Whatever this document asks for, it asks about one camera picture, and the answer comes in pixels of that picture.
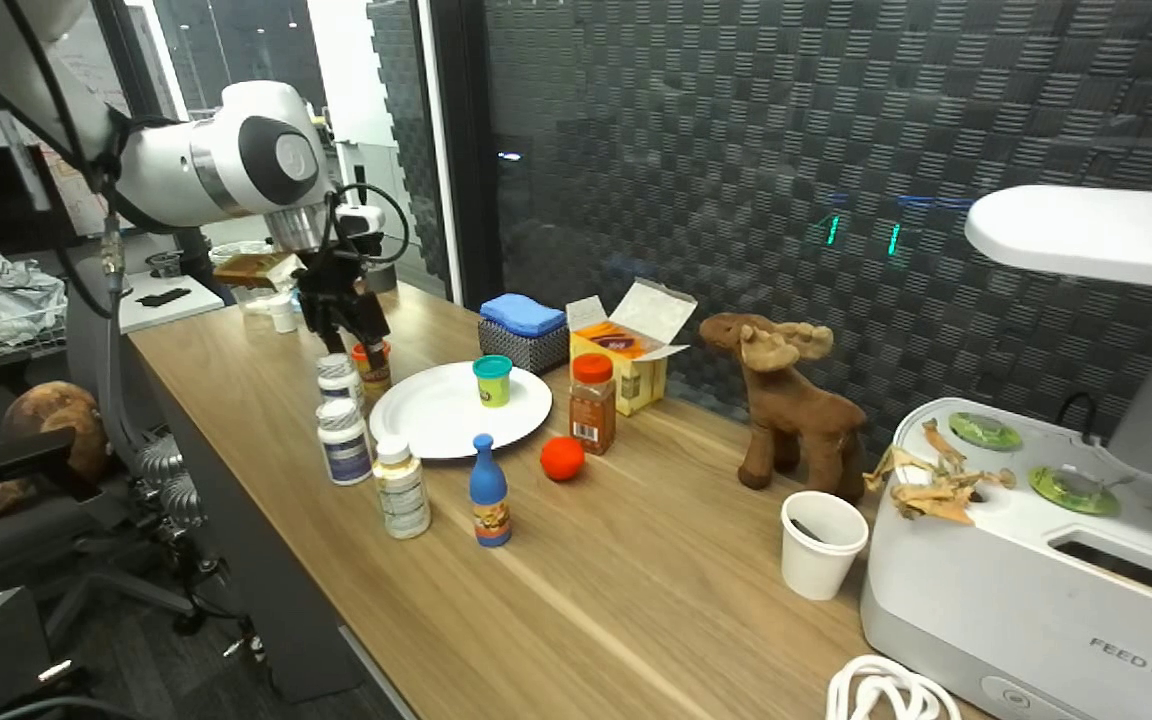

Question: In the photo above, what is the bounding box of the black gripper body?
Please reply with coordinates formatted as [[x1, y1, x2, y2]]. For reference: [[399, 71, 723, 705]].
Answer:
[[291, 245, 388, 315]]

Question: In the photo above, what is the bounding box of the yellow play-doh tub orange lid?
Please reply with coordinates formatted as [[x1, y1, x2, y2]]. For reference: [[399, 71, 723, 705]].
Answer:
[[346, 335, 394, 393]]

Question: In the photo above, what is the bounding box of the small blue-capped bottle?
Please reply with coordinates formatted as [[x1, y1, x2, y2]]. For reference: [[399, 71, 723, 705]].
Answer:
[[311, 398, 374, 489]]

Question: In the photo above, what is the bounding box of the yellow play-doh tub teal lid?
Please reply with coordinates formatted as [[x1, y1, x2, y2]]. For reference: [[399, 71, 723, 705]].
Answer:
[[471, 353, 517, 413]]

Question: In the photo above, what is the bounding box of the white bottle with green label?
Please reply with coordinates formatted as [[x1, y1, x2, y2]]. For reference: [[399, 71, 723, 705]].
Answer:
[[370, 431, 436, 543]]

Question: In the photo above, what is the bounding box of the brown spice bottle orange cap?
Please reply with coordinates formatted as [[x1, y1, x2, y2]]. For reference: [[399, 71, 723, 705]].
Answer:
[[565, 353, 619, 461]]

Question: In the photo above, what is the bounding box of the white paper plate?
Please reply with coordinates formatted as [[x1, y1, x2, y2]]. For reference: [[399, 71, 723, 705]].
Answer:
[[369, 355, 557, 463]]

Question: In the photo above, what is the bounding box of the orange strawberry plushie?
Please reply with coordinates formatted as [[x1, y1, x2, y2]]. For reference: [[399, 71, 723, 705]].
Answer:
[[534, 431, 587, 489]]

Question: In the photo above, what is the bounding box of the small white container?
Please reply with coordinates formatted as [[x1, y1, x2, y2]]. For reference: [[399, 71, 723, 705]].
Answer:
[[242, 291, 303, 335]]

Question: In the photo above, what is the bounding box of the background side desk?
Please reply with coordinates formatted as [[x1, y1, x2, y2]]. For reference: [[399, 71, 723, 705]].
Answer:
[[111, 233, 311, 335]]

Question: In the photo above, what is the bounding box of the blue sponge cloth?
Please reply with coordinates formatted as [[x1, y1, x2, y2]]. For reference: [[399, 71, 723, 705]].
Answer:
[[475, 291, 569, 340]]

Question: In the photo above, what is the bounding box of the blue-topped toy bottle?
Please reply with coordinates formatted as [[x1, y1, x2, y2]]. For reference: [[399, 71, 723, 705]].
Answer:
[[466, 431, 517, 553]]

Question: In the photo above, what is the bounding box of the yellow orange cardboard box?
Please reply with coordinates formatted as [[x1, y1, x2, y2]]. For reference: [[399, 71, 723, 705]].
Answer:
[[565, 276, 700, 420]]

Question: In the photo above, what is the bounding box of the brown plush toy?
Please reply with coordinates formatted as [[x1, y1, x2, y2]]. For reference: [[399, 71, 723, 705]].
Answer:
[[0, 377, 111, 523]]

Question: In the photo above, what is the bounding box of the black office chair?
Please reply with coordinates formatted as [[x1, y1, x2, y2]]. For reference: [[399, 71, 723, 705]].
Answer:
[[0, 385, 259, 674]]

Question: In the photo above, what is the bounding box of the brown moose plush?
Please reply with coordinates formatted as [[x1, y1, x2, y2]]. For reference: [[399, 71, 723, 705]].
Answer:
[[695, 309, 873, 504]]

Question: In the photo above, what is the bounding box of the white paper cup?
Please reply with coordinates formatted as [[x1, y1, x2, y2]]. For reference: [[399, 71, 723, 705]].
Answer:
[[776, 489, 873, 605]]

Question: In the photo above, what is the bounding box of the pile of wood chips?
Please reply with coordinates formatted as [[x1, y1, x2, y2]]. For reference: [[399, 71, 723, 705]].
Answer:
[[869, 417, 1013, 527]]

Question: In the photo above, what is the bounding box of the green round pod cover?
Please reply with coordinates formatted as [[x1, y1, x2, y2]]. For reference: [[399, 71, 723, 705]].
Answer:
[[1029, 461, 1124, 522], [947, 407, 1029, 457]]

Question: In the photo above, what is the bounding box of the white hydroponic appliance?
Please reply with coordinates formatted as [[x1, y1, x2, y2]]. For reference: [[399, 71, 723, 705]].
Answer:
[[856, 182, 1152, 720]]

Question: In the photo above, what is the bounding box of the wrist mounted camera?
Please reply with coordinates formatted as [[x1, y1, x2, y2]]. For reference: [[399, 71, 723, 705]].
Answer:
[[329, 198, 394, 274]]

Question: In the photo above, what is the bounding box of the coiled white cable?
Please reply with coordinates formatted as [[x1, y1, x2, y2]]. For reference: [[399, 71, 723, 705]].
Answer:
[[824, 653, 963, 720]]

